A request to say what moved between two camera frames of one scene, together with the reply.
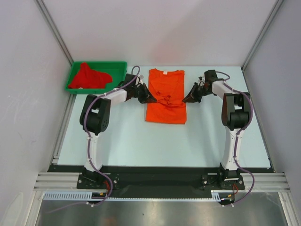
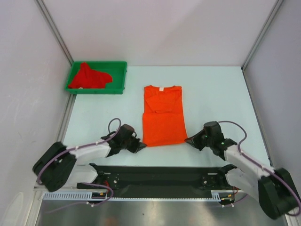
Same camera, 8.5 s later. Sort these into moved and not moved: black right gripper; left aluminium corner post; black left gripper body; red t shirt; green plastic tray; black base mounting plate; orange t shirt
Moved: orange t shirt; black left gripper body; black right gripper
Not moved: left aluminium corner post; black base mounting plate; green plastic tray; red t shirt
